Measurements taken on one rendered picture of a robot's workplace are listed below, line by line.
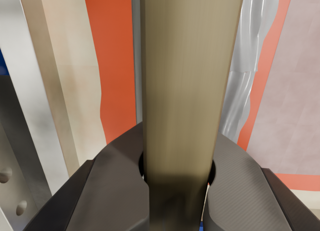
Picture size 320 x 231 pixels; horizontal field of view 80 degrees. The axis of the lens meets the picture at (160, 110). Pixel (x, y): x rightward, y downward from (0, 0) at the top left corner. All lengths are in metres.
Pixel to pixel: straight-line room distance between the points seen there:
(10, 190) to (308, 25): 0.43
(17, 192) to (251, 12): 0.39
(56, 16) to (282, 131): 0.33
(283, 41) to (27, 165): 1.99
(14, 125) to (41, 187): 0.67
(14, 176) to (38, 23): 0.21
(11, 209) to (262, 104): 0.38
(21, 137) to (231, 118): 1.74
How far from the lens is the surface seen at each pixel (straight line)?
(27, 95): 0.28
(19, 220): 0.39
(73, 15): 0.27
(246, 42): 0.26
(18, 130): 1.85
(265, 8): 0.26
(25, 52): 0.26
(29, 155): 1.96
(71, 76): 0.28
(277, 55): 0.28
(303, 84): 0.31
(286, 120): 0.33
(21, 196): 0.38
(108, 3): 0.25
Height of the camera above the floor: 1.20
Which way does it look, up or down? 62 degrees down
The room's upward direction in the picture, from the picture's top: 175 degrees counter-clockwise
